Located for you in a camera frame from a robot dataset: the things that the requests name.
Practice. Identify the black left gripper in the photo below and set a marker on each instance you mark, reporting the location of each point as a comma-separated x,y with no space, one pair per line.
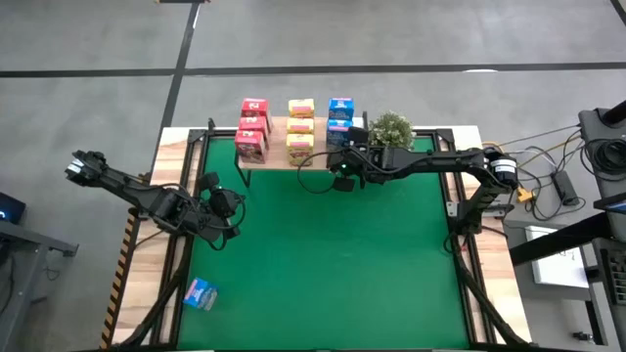
222,203

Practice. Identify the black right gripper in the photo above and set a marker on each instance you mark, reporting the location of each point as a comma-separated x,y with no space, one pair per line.
354,163

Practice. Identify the blue Rice Krispies cereal box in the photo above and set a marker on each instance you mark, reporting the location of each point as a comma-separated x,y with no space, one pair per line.
200,294
341,107
337,134

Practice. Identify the yellow Corn Pops cereal box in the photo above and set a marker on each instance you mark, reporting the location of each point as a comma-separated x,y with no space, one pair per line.
299,125
300,107
299,149

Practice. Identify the red Froot Loops cereal box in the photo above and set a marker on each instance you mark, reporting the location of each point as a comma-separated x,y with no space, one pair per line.
254,105
250,146
253,123

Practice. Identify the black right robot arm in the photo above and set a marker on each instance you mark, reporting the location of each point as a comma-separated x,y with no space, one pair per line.
440,161

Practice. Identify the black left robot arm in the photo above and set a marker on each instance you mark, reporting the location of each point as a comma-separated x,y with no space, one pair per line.
132,195

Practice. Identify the wooden shelf black legs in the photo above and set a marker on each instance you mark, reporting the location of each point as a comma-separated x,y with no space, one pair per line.
276,146

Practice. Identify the potted plant ribbed pot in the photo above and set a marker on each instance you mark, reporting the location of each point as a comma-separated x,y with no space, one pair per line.
391,132

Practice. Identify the green table mat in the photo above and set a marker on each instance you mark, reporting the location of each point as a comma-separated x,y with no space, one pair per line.
318,274

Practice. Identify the yellow black hazard tape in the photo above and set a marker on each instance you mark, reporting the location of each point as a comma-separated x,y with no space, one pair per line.
117,283

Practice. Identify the yellow power plug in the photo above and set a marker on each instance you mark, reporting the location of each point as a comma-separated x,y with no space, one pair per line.
524,196

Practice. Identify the grey metal desk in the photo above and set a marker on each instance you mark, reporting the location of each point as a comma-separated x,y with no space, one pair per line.
29,254

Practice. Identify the black power brick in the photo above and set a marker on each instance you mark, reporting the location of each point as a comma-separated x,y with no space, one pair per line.
565,187

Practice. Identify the black device blue light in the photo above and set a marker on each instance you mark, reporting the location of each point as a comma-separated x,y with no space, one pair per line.
9,207

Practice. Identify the black beam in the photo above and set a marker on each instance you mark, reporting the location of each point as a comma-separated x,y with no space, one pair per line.
562,239

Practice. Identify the white board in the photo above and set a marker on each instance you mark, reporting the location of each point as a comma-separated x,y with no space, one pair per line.
557,264

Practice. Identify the grey equipment stand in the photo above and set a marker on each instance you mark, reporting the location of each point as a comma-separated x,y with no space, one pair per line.
592,122

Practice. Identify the laptop with blue screen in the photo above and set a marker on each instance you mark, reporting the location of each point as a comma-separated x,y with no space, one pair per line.
613,205

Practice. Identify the black keyboard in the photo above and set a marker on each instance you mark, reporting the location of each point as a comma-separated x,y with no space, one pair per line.
617,274

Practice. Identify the small black floor clamp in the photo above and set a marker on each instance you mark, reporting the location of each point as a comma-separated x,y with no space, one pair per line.
582,336

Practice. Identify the black metal table frame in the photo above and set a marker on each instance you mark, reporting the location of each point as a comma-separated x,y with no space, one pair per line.
195,135

